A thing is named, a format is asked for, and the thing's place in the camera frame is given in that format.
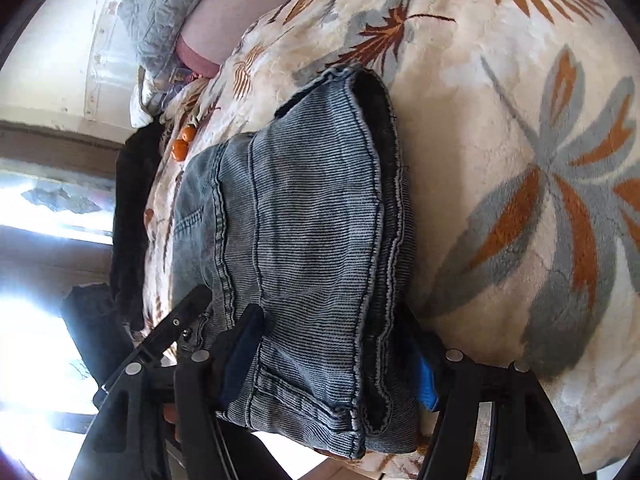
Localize grey denim pants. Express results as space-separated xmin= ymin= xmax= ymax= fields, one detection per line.
xmin=170 ymin=65 xmax=419 ymax=459

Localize person left hand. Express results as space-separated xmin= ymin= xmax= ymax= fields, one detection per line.
xmin=163 ymin=404 xmax=181 ymax=443

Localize black garment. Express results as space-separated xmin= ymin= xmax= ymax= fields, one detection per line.
xmin=110 ymin=119 xmax=164 ymax=332

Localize orange tangerine front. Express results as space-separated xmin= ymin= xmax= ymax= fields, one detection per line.
xmin=171 ymin=139 xmax=189 ymax=162

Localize stained glass window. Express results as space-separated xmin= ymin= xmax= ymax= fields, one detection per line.
xmin=0 ymin=158 xmax=115 ymax=245

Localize orange tangerine with leaf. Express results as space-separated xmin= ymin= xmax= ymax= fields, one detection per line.
xmin=180 ymin=125 xmax=198 ymax=143

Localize white cream pillow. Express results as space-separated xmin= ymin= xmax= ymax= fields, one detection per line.
xmin=129 ymin=66 xmax=170 ymax=129

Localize pink sofa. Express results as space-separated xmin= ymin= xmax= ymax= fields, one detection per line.
xmin=176 ymin=0 xmax=290 ymax=78

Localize leaf pattern cream blanket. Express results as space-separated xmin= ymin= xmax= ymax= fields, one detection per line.
xmin=142 ymin=0 xmax=639 ymax=478

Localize grey quilted blanket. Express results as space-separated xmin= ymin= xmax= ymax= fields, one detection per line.
xmin=118 ymin=0 xmax=201 ymax=78

